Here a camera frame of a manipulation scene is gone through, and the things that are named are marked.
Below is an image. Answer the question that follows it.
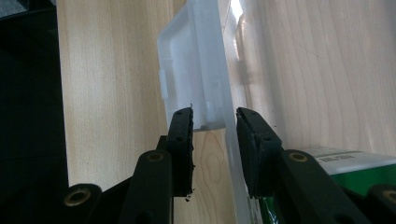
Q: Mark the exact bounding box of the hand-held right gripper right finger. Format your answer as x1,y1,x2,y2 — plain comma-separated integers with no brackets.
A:
235,106,283,200

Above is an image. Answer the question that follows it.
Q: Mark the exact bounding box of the green and white carton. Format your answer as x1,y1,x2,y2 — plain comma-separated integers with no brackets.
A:
257,146,396,224

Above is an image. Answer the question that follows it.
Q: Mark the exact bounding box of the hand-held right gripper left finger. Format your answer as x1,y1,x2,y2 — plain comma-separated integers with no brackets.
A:
165,106,196,198

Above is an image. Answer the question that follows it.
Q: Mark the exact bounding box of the clear plastic storage box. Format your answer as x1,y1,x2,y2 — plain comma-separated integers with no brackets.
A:
156,0,396,224

